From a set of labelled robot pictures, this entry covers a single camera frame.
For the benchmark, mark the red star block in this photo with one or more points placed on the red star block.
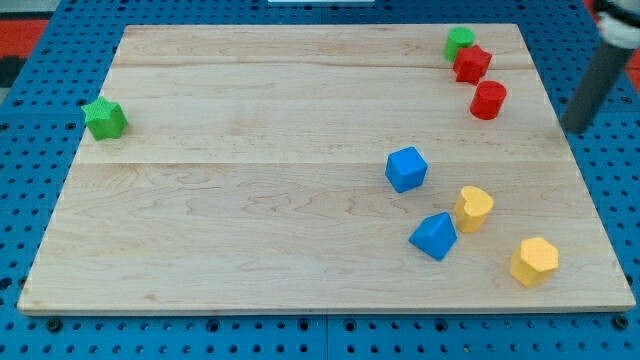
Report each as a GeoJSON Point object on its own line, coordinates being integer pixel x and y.
{"type": "Point", "coordinates": [471, 64]}

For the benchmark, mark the green cylinder block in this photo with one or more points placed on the green cylinder block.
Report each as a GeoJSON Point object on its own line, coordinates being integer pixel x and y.
{"type": "Point", "coordinates": [457, 38]}

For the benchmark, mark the yellow hexagon block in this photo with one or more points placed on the yellow hexagon block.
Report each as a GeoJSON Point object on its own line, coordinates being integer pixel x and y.
{"type": "Point", "coordinates": [534, 261]}

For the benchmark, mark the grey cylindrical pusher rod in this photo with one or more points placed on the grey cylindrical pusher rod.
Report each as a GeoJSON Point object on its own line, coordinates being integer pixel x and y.
{"type": "Point", "coordinates": [603, 71]}

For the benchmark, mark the green star block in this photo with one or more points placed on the green star block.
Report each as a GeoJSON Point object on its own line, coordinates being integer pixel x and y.
{"type": "Point", "coordinates": [104, 119]}

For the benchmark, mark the red cylinder block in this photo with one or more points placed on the red cylinder block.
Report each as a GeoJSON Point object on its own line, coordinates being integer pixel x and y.
{"type": "Point", "coordinates": [488, 99]}

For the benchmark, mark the blue triangle block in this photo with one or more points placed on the blue triangle block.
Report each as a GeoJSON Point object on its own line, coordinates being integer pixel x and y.
{"type": "Point", "coordinates": [435, 235]}

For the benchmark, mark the yellow heart block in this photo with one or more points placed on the yellow heart block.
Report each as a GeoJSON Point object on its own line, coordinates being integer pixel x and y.
{"type": "Point", "coordinates": [472, 208]}

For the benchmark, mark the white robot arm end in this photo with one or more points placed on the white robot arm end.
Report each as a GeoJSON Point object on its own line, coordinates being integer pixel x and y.
{"type": "Point", "coordinates": [618, 22]}

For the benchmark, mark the wooden board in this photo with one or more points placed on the wooden board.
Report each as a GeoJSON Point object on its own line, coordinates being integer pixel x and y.
{"type": "Point", "coordinates": [250, 179]}

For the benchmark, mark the blue cube block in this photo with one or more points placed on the blue cube block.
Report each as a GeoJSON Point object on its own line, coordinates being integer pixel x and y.
{"type": "Point", "coordinates": [406, 169]}

